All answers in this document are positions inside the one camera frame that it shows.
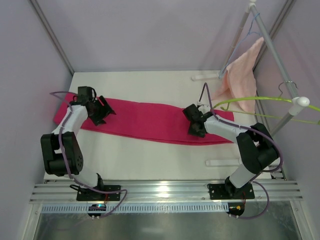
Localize pink trousers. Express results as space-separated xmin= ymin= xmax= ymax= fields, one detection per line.
xmin=53 ymin=94 xmax=235 ymax=146

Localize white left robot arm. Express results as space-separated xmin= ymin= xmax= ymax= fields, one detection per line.
xmin=40 ymin=86 xmax=116 ymax=194

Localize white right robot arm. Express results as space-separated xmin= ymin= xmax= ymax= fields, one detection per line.
xmin=182 ymin=104 xmax=281 ymax=200

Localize green plastic hanger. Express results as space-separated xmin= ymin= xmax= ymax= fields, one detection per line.
xmin=213 ymin=96 xmax=320 ymax=126

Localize light pink towel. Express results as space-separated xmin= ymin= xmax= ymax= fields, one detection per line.
xmin=211 ymin=37 xmax=264 ymax=100

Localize left electronics board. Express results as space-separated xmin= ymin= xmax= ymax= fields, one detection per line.
xmin=87 ymin=203 xmax=107 ymax=220

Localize electronics board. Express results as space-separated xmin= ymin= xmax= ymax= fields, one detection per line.
xmin=226 ymin=202 xmax=245 ymax=218
xmin=87 ymin=203 xmax=107 ymax=220

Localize right electronics board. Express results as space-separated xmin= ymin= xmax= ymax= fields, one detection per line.
xmin=226 ymin=202 xmax=245 ymax=218

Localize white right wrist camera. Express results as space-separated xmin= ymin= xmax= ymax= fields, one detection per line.
xmin=196 ymin=101 xmax=211 ymax=112

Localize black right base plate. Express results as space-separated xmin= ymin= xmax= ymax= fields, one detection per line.
xmin=207 ymin=183 xmax=255 ymax=200

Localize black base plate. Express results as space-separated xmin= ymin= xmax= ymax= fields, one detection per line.
xmin=207 ymin=183 xmax=255 ymax=200
xmin=70 ymin=184 xmax=121 ymax=202

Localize aluminium front rail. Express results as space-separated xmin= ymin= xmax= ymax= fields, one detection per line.
xmin=29 ymin=179 xmax=303 ymax=204

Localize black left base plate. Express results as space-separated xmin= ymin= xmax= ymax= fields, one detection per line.
xmin=70 ymin=184 xmax=121 ymax=202

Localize slotted cable duct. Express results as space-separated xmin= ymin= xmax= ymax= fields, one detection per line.
xmin=41 ymin=202 xmax=228 ymax=214

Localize white clothes rack frame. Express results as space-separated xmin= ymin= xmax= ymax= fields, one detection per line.
xmin=193 ymin=0 xmax=320 ymax=178

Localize blue wire hanger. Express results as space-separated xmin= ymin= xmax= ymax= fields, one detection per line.
xmin=218 ymin=12 xmax=263 ymax=79

